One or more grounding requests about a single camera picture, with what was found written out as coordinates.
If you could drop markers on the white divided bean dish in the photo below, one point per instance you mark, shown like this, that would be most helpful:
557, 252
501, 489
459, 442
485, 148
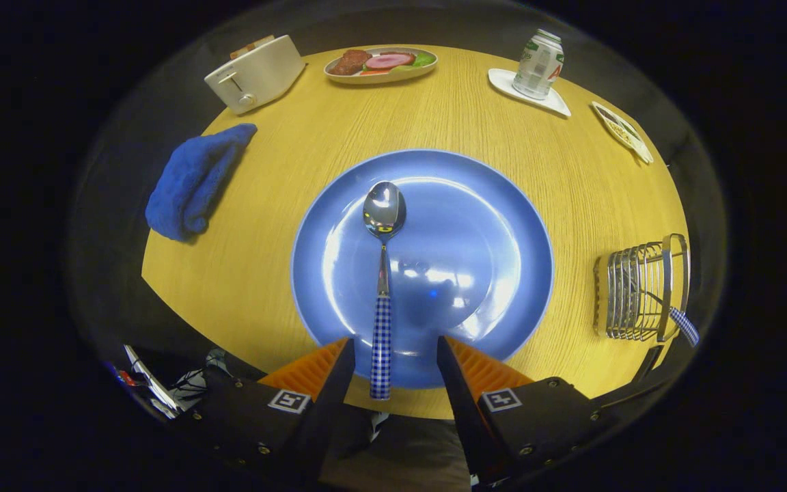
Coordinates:
622, 130

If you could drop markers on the brown meat piece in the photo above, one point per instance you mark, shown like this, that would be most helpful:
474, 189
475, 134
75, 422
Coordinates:
349, 63

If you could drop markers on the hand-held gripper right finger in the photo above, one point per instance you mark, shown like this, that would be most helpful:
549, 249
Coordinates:
465, 410

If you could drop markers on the small beige food plate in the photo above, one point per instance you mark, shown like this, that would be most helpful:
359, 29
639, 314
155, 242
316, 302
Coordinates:
380, 77

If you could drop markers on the blue folded cloth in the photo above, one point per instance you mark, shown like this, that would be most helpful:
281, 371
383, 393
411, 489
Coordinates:
188, 184

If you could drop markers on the person's grey trousers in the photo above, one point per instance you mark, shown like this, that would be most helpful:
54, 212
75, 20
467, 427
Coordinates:
400, 458

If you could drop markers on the green lettuce leaf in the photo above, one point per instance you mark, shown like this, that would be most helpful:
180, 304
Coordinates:
424, 59

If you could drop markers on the white drink bottle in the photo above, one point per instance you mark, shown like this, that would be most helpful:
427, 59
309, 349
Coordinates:
538, 65

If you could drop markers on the blue round plate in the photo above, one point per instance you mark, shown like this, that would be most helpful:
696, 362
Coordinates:
475, 225

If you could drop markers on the white square coaster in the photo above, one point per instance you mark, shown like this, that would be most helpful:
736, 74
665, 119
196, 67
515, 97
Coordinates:
554, 104

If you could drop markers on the brown toast slice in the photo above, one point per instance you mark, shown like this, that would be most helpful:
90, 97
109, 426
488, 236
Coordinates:
264, 42
243, 50

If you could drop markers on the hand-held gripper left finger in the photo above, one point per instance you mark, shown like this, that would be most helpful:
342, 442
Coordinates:
328, 410

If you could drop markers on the white toaster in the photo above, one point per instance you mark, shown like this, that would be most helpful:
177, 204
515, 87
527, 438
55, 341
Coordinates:
264, 78

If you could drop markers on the pink ham slice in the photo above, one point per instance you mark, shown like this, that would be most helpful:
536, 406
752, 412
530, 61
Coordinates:
390, 61

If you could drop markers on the black and white shoe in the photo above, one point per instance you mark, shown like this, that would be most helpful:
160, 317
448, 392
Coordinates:
188, 386

